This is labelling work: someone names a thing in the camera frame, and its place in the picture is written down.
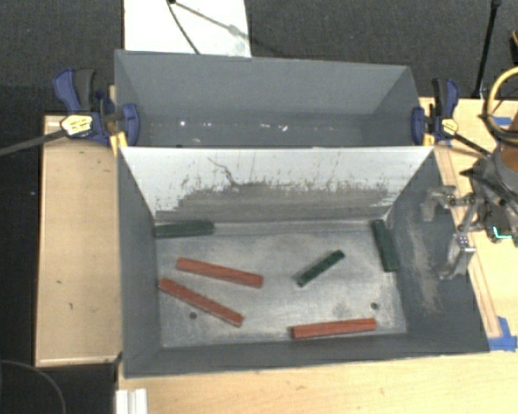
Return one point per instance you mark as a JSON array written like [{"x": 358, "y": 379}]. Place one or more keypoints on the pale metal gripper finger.
[
  {"x": 433, "y": 203},
  {"x": 457, "y": 259}
]

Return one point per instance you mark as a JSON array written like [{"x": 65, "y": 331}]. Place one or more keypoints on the dark green flat block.
[
  {"x": 183, "y": 229},
  {"x": 385, "y": 246},
  {"x": 319, "y": 267}
]

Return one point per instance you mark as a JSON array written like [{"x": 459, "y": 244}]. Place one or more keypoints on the red-brown flat block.
[
  {"x": 332, "y": 328},
  {"x": 219, "y": 272},
  {"x": 200, "y": 302}
]

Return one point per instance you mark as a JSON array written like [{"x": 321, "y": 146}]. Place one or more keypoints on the grey metal bin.
[{"x": 267, "y": 179}]

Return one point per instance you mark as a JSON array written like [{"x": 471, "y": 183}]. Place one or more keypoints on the pale wood flat board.
[{"x": 77, "y": 240}]

